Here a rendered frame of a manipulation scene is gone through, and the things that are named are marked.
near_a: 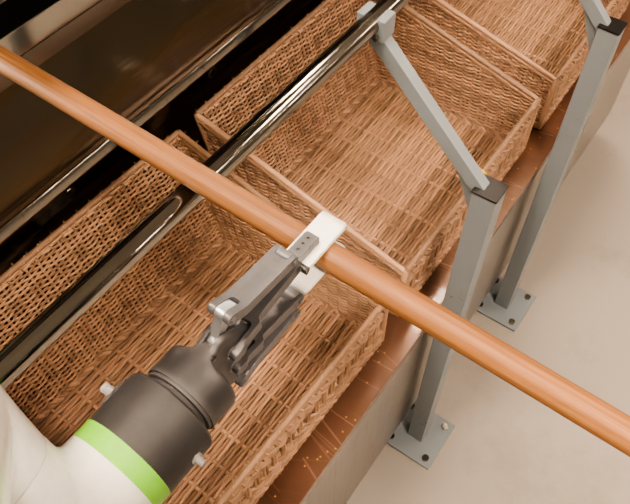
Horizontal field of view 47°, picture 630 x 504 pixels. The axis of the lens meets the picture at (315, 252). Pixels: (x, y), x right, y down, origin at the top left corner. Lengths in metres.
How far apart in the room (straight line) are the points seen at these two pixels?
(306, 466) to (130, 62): 0.72
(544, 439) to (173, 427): 1.49
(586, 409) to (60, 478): 0.43
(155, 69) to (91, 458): 0.80
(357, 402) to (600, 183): 1.45
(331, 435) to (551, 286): 1.12
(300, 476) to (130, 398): 0.69
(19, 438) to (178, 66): 0.86
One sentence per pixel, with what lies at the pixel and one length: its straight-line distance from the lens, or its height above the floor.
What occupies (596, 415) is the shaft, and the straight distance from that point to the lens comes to 0.67.
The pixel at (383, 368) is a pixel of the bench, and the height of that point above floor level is 0.58.
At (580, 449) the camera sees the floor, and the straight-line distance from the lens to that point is 2.02.
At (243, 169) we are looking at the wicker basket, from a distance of 1.38.
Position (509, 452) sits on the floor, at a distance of 1.96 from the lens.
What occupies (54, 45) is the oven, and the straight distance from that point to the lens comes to 1.12.
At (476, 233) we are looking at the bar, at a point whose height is 0.87.
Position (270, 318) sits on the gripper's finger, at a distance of 0.71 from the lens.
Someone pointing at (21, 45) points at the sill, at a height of 1.15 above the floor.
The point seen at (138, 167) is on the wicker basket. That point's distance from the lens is 1.30.
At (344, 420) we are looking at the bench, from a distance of 1.30.
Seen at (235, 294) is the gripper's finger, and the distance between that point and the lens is 0.64.
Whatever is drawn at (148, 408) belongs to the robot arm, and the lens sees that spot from 0.61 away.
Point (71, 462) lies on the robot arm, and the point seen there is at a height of 1.24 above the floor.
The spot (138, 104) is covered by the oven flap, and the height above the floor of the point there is 0.95.
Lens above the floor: 1.78
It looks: 54 degrees down
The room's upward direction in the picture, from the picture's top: straight up
